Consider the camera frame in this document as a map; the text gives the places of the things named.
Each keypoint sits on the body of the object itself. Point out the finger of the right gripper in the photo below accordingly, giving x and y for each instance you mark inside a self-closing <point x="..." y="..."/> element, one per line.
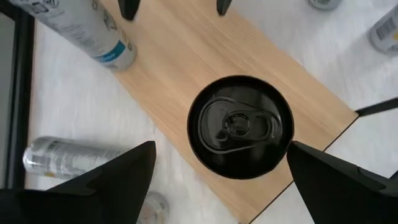
<point x="129" y="9"/>
<point x="224" y="6"/>

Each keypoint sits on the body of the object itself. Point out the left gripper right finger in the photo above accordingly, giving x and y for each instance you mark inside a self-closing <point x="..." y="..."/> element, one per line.
<point x="342" y="199"/>

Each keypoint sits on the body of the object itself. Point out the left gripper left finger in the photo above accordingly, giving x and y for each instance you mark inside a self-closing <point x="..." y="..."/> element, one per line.
<point x="93" y="199"/>

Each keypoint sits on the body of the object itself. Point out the wooden shelf with black frame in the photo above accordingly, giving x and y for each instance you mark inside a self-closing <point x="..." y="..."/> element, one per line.
<point x="186" y="62"/>

